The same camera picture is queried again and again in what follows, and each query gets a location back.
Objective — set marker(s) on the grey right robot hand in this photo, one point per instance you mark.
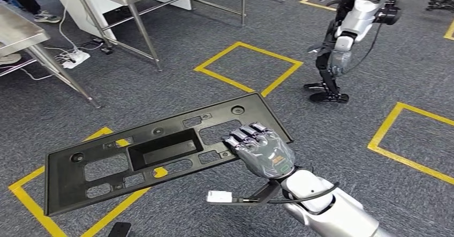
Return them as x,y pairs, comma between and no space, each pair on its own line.
269,157

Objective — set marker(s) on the black plastic panel part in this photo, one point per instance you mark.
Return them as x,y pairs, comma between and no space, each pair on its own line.
163,148

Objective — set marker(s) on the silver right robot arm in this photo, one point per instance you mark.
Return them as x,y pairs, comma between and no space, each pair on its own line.
337,214

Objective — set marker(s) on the stainless steel workbench table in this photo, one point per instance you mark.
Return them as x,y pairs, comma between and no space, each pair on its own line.
17,30

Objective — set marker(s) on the white and black humanoid robot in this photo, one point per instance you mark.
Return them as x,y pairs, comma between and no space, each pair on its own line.
358,19

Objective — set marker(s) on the black power adapter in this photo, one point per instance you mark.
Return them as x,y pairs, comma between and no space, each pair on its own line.
107,50

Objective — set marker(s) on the white power strip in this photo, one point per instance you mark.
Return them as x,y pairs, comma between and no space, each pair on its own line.
76,59

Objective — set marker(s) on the white cabinet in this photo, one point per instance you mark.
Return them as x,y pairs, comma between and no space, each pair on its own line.
72,5

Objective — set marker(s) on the black right wrist camera bracket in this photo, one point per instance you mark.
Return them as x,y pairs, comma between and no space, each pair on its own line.
264,193

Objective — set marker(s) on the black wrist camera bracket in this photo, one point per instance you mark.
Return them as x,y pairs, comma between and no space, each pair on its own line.
120,230
264,193

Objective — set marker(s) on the black left wrist camera bracket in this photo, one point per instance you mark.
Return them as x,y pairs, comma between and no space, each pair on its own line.
120,230

